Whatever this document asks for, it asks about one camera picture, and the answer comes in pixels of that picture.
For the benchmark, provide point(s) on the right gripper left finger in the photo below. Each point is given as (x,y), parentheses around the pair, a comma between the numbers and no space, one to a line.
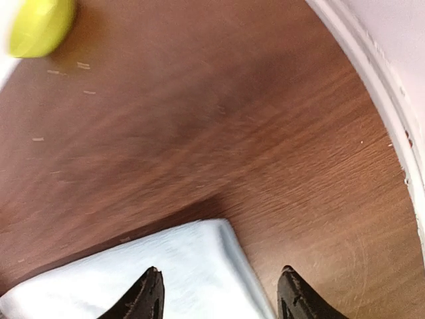
(144,299)

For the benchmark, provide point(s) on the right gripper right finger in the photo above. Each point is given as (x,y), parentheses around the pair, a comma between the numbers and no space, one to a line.
(298,300)

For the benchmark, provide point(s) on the light blue towel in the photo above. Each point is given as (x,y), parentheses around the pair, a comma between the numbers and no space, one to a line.
(205,274)

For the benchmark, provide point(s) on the lime green bowl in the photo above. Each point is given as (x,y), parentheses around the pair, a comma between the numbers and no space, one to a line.
(40,27)

